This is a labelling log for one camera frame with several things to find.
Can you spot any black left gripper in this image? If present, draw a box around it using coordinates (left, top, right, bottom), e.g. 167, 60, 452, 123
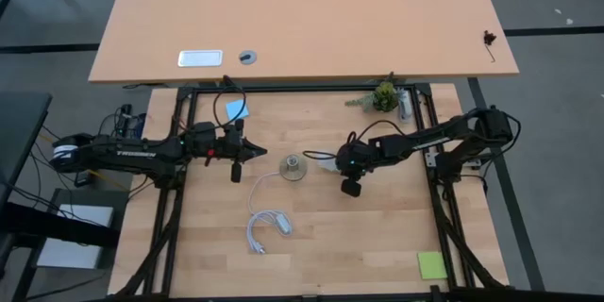
214, 117, 269, 162

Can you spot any white lightbulb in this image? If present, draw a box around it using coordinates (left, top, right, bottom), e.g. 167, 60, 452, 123
316, 157, 339, 174

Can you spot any brass lamp socket base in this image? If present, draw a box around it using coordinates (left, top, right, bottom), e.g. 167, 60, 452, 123
278, 152, 310, 182

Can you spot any white lamp power cord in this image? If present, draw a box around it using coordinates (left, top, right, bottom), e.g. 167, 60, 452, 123
245, 171, 294, 257

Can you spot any blue sticky note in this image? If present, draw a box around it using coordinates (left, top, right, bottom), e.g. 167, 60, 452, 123
225, 98, 251, 123

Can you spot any potted green succulent plant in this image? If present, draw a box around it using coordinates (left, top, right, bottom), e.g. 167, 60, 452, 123
344, 79, 408, 114

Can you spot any green sticky note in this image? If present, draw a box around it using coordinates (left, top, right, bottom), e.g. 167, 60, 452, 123
416, 250, 449, 281

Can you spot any black power strip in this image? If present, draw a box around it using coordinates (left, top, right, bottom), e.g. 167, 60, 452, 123
112, 102, 145, 139

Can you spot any light wooden desk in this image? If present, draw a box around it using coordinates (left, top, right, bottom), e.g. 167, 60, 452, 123
87, 0, 521, 85

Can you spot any small dark red object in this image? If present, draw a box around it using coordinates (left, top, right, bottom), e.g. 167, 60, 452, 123
481, 29, 498, 64

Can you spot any white box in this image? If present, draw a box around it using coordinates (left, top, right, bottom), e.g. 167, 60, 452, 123
36, 203, 115, 270

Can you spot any black side table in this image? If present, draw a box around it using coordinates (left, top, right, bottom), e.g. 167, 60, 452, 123
0, 92, 122, 302

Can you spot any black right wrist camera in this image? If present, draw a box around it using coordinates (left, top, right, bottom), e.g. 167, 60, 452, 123
340, 176, 363, 199

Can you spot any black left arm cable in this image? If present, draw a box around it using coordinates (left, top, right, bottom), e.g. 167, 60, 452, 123
211, 85, 249, 129

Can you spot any black aluminium frame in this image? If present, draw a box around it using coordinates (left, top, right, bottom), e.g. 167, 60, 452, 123
110, 82, 523, 302

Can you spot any silver desk cable plate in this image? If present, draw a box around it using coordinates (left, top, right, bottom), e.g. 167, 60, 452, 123
176, 48, 225, 69

